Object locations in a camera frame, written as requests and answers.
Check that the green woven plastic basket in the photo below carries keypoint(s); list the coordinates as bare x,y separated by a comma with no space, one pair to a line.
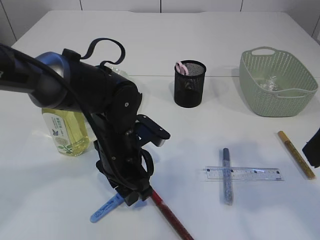
297,85

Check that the gold glitter pen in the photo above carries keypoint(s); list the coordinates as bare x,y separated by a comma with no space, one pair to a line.
303,166

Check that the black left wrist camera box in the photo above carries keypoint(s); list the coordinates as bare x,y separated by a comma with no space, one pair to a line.
149,131

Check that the blue scissors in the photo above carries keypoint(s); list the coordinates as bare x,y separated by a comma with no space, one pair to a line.
109,206

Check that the yellow tea bottle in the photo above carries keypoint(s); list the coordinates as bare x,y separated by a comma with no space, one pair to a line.
68,131

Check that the pink scissors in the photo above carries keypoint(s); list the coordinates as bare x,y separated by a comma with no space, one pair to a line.
181,68

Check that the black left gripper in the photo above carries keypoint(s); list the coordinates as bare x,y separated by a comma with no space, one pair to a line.
127,166

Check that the clear plastic sheet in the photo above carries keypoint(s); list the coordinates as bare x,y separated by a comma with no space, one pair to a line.
270,83

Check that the clear plastic ruler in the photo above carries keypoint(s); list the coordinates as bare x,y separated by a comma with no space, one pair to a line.
220,173

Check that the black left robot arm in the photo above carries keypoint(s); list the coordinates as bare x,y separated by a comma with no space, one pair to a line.
109,102

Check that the silver glitter pen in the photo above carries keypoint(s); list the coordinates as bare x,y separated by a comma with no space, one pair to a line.
227,180

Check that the green wavy glass plate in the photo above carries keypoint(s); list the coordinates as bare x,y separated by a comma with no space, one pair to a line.
119,72

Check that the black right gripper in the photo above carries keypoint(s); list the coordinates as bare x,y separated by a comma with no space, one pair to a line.
311,150

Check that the red glitter pen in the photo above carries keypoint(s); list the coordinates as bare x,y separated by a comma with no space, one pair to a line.
170,217

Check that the black mesh pen holder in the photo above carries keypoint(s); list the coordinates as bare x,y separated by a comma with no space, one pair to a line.
188,89

